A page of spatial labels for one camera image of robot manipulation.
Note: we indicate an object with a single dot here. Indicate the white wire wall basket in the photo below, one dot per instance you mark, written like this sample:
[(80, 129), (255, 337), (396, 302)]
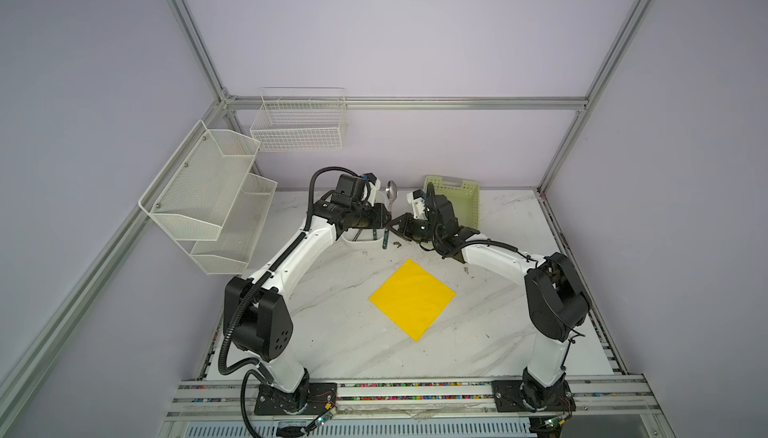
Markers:
[(301, 119)]

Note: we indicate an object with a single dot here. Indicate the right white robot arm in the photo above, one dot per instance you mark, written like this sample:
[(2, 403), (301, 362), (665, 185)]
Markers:
[(556, 297)]

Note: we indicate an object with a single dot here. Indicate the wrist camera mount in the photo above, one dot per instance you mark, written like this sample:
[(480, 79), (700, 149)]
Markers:
[(416, 199), (373, 185)]

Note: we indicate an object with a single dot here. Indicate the white plastic cutlery tub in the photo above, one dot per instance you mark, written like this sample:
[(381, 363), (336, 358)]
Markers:
[(367, 232)]

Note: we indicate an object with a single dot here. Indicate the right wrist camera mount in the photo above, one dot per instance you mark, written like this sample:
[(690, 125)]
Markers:
[(416, 199)]

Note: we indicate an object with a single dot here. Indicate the light green perforated basket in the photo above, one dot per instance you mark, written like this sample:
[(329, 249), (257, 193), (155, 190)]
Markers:
[(464, 195)]

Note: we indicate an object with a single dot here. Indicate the upper white mesh shelf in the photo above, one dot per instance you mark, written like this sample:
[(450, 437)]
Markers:
[(194, 194)]

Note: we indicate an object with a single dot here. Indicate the spoon with green handle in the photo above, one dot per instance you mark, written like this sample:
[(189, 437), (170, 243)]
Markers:
[(391, 195)]

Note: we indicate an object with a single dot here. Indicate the white mesh shelf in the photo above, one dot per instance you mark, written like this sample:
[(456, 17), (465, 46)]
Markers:
[(234, 249), (194, 194)]

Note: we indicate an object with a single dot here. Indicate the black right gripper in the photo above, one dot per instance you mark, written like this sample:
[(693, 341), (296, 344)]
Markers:
[(404, 225)]

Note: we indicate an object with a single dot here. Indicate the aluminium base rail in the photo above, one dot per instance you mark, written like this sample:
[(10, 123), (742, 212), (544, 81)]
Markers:
[(593, 406)]

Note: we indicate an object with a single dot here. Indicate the lower white mesh shelf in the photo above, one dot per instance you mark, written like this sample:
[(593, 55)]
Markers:
[(234, 249)]

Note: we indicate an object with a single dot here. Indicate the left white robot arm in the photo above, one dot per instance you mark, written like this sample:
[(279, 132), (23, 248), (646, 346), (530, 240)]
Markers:
[(257, 325)]

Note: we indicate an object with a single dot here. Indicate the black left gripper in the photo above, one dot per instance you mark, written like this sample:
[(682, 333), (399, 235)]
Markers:
[(379, 211)]

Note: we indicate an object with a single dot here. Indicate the yellow paper napkin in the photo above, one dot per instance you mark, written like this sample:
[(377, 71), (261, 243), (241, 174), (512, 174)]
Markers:
[(412, 299)]

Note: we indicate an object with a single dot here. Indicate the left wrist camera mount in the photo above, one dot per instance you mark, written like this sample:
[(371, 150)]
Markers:
[(373, 185)]

